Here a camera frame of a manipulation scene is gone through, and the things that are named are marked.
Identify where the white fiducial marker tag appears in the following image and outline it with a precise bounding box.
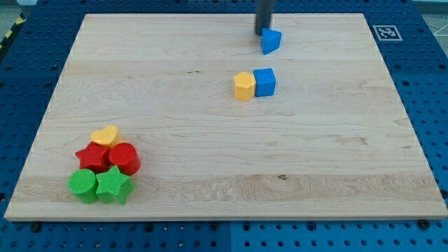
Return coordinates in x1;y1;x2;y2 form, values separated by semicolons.
373;24;403;41

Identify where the light wooden board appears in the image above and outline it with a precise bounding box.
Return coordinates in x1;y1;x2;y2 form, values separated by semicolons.
5;13;447;222

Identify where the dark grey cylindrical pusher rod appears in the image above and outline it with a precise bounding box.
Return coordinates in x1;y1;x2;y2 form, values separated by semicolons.
254;0;275;36

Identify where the green star block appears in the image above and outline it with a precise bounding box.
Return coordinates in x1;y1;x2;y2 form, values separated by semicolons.
96;165;134;204

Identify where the green cylinder block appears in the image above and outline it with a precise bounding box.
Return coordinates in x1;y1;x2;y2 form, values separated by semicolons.
67;169;99;204

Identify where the blue triangle block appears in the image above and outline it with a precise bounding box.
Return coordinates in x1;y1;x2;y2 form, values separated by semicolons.
260;28;282;55

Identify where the red cylinder block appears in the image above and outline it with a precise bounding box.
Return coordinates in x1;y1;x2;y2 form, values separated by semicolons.
109;143;141;176

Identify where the yellow heart block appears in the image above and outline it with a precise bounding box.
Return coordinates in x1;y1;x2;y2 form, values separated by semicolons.
90;125;123;148

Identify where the yellow hexagon block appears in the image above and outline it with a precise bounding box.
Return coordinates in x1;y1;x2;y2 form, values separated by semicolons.
234;71;256;101

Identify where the red star block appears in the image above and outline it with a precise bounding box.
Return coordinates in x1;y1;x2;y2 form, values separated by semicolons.
75;141;111;174

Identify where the blue cube block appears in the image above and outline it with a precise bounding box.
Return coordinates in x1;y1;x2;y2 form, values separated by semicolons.
253;68;277;97

